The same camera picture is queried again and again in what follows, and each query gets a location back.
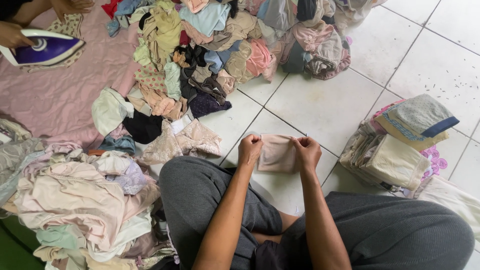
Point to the stack of folded garments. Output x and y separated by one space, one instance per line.
397 157

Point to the black crumpled garment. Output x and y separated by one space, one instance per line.
142 128

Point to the person's grey ribbed trousers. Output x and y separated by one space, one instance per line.
195 187

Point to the person's right fingers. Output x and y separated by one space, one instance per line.
300 142

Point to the dark navy dotted garment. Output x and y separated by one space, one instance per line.
206 105

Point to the cream dotted garment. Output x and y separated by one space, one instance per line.
69 26

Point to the white cloth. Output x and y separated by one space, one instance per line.
453 204

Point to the green mat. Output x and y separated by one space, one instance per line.
13 247

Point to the heap of pale ironed garments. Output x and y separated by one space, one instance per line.
75 198

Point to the person's left hand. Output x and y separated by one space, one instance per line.
248 152

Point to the person's right hand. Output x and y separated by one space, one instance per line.
309 153

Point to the beige lace garment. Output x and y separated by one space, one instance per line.
187 142

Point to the heap of mixed coloured garments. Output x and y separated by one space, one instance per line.
225 41

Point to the pink quilted mat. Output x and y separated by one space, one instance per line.
67 97

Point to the pale pink garment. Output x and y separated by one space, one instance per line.
276 154

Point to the white crumpled garment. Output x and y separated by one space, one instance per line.
110 110

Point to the blue and white clothes iron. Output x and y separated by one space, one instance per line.
48 48

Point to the teal blue garment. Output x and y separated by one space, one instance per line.
120 144

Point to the person's left fingers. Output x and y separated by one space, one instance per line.
255 140

